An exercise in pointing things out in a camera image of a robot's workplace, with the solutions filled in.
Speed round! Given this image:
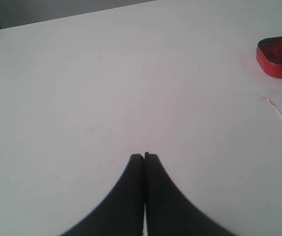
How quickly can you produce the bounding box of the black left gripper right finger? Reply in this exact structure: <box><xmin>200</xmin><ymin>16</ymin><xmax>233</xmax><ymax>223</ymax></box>
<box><xmin>144</xmin><ymin>152</ymin><xmax>233</xmax><ymax>236</ymax></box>

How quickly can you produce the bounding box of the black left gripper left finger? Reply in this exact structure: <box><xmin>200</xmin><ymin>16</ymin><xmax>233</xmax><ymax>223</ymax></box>
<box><xmin>64</xmin><ymin>154</ymin><xmax>144</xmax><ymax>236</ymax></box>

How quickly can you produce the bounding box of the red ink pad tin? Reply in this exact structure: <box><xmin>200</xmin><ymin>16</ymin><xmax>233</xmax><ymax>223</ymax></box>
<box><xmin>256</xmin><ymin>36</ymin><xmax>282</xmax><ymax>79</ymax></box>

